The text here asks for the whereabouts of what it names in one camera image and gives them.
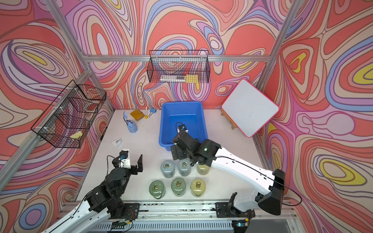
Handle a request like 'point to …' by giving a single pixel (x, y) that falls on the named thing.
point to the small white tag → (117, 143)
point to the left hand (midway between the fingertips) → (134, 155)
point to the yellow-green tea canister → (203, 169)
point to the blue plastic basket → (190, 113)
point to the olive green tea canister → (197, 187)
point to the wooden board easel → (233, 125)
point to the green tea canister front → (157, 189)
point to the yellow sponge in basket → (76, 135)
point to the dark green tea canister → (178, 186)
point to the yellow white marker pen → (146, 115)
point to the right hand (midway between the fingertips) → (182, 151)
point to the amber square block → (137, 114)
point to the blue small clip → (152, 110)
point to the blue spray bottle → (132, 126)
